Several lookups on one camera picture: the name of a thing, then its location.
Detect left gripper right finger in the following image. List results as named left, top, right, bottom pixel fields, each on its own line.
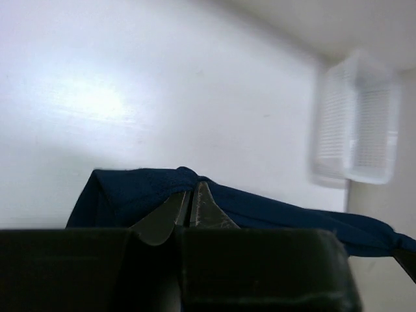
left=190, top=182, right=239, bottom=229

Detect white plastic perforated basket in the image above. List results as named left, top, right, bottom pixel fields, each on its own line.
left=311, top=50, right=402, bottom=188

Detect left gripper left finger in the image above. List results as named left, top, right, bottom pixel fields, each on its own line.
left=130, top=192, right=187, bottom=246

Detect navy blue shorts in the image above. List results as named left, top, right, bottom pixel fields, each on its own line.
left=66, top=167, right=415, bottom=257

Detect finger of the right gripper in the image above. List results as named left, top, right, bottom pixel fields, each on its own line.
left=393, top=249, right=416, bottom=283

